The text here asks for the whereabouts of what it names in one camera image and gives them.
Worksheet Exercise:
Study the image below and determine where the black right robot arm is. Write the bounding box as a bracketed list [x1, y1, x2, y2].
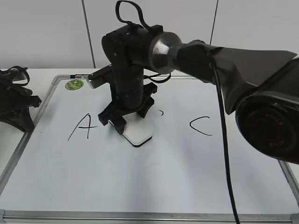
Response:
[99, 23, 299, 164]

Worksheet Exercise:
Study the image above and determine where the white whiteboard with aluminium frame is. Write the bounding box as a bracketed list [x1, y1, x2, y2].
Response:
[0, 74, 299, 224]

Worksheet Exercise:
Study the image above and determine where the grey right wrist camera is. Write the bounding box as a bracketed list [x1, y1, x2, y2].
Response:
[87, 65, 113, 89]

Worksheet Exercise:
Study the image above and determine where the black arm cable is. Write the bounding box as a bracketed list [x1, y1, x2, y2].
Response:
[115, 0, 241, 224]

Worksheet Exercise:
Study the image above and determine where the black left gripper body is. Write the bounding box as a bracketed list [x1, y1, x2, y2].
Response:
[0, 65, 42, 124]

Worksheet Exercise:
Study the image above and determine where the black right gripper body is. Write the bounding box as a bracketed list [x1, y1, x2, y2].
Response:
[101, 24, 163, 111]

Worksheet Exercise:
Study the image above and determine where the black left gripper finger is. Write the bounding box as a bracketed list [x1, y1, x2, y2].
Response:
[14, 109, 35, 133]

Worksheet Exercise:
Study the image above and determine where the white whiteboard eraser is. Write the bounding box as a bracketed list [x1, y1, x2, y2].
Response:
[108, 113, 153, 147]

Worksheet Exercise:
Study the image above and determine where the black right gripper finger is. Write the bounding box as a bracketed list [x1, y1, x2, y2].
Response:
[136, 83, 157, 118]
[98, 100, 127, 134]

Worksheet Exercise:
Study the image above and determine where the round green sticker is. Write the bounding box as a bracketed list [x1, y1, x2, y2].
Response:
[65, 79, 84, 91]

